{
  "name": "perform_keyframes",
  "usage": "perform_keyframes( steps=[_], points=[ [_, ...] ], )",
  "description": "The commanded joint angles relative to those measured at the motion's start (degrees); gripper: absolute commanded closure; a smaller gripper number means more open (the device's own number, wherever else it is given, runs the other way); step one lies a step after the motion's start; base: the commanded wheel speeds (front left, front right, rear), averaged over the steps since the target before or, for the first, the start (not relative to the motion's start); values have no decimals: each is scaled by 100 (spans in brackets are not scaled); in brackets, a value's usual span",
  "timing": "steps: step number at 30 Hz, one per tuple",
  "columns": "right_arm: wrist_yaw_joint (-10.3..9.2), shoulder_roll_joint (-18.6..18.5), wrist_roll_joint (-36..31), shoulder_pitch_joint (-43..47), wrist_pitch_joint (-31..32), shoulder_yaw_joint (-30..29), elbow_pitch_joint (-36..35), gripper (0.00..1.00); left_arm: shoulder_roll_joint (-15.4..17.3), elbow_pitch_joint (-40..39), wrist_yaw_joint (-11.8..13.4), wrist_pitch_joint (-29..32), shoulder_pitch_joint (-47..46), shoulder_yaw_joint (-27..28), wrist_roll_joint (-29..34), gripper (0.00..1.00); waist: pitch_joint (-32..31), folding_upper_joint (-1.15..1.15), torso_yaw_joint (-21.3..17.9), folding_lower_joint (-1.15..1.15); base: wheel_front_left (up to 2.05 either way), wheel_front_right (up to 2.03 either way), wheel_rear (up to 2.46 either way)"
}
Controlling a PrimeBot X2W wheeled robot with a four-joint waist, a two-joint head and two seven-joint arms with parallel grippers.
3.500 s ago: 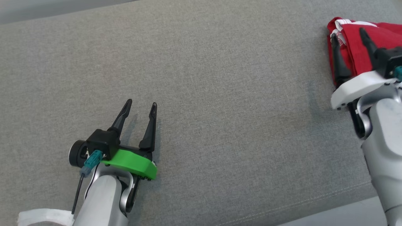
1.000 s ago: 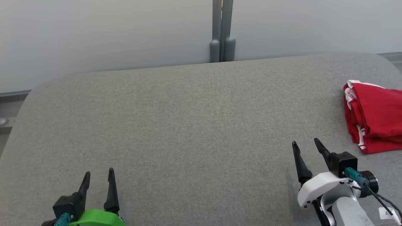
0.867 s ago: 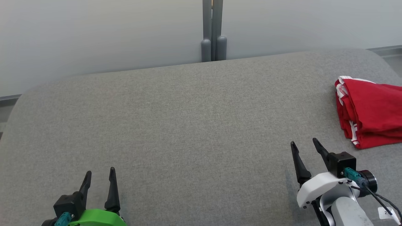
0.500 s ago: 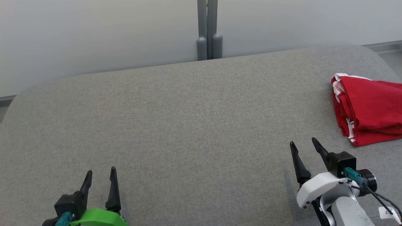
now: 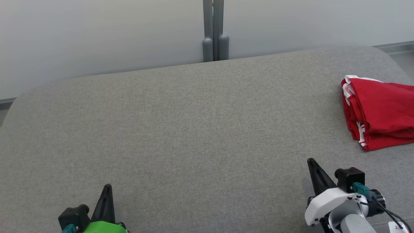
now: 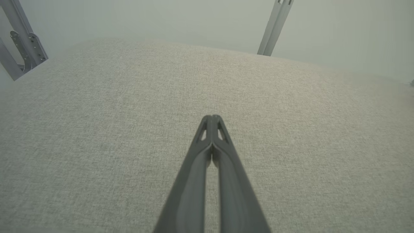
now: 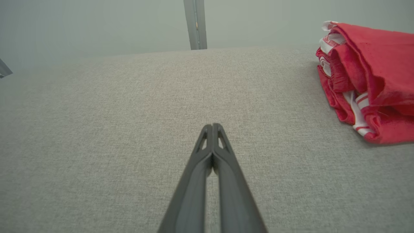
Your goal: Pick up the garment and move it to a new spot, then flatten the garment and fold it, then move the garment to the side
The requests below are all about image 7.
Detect grey vertical post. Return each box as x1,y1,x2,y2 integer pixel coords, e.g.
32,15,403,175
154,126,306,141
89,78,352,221
183,0,208,50

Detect red jersey with black number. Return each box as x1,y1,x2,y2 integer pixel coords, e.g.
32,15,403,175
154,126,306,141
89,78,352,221
315,48,414,145

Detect grey fabric sofa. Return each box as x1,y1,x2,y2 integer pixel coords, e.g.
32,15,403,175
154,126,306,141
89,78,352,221
0,45,414,233

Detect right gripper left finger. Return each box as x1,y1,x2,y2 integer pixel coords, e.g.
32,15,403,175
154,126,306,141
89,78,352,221
157,124,214,233

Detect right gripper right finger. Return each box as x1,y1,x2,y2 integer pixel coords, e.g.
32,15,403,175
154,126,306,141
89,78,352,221
212,123,268,233

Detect red shorts with white trim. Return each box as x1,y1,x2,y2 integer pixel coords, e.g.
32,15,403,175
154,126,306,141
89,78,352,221
319,21,414,109

